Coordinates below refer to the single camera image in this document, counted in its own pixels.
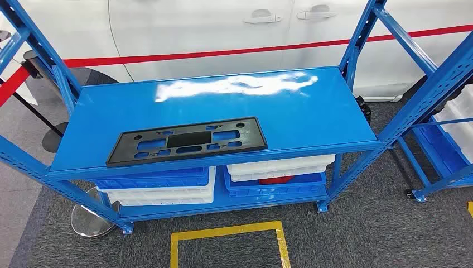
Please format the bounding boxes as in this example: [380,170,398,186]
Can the chrome stanchion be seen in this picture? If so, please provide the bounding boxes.
[20,50,121,238]

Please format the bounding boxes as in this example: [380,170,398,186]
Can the white car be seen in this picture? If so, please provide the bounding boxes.
[0,0,473,103]

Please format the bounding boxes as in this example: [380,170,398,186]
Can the white car door handle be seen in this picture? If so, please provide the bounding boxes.
[296,4,337,20]
[243,9,282,25]

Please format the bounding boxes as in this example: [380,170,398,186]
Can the blue plastic crate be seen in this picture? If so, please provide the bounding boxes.
[223,166,327,199]
[419,126,471,179]
[92,167,210,190]

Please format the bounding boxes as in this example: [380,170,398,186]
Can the black plastic plate part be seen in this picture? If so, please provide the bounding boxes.
[105,117,268,169]

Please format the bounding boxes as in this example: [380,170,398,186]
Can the blue metal shelf rack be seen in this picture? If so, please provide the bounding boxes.
[0,0,473,236]
[397,114,473,203]

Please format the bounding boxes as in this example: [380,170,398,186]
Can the black bracket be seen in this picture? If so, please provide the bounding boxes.
[355,95,371,127]

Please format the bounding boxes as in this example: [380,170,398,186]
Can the black stanchion with dark base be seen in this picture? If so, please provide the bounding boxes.
[0,78,71,154]

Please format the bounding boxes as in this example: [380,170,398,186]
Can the red barrier belt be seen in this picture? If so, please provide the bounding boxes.
[0,66,31,108]
[62,23,473,69]

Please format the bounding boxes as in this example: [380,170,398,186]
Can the red object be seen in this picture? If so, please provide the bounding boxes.
[258,176,296,186]

